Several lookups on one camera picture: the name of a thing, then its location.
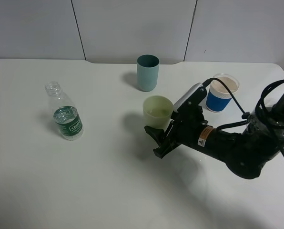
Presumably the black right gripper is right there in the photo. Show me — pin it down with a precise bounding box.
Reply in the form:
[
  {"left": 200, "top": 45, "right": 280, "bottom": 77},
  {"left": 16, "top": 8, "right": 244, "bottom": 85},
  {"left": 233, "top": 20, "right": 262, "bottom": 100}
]
[{"left": 144, "top": 105, "right": 218, "bottom": 159}]

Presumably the pale green plastic cup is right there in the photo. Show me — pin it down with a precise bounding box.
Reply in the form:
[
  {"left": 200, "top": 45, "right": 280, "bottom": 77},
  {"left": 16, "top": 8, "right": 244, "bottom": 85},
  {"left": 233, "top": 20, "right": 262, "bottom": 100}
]
[{"left": 142, "top": 95, "right": 173, "bottom": 129}]

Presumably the clear bottle with green label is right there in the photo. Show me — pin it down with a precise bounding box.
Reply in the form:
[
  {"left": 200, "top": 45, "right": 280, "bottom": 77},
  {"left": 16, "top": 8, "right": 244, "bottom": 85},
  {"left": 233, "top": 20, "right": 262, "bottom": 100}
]
[{"left": 45, "top": 82, "right": 83, "bottom": 141}]

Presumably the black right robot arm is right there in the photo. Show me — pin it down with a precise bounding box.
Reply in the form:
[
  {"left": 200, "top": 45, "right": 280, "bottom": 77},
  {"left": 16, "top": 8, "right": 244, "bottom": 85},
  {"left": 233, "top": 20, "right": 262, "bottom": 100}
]
[{"left": 144, "top": 79, "right": 284, "bottom": 179}]

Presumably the blue sleeved paper cup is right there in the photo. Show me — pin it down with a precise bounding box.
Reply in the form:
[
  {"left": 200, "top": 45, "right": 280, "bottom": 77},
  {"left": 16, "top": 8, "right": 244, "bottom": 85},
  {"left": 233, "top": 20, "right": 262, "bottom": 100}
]
[{"left": 206, "top": 73, "right": 239, "bottom": 112}]

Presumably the teal plastic cup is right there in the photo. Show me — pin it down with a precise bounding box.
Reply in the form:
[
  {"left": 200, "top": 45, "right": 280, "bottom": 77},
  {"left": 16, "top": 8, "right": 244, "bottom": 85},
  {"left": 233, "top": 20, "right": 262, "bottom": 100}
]
[{"left": 137, "top": 54, "right": 160, "bottom": 92}]

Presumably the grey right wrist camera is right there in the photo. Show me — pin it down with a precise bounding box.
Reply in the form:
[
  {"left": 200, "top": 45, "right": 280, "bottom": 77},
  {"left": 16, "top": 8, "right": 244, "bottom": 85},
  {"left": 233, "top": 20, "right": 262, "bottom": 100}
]
[{"left": 173, "top": 83, "right": 207, "bottom": 114}]

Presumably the black right camera cable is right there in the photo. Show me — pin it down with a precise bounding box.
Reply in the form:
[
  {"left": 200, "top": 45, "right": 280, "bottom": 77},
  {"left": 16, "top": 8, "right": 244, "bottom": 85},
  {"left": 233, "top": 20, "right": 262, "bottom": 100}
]
[{"left": 202, "top": 76, "right": 284, "bottom": 176}]

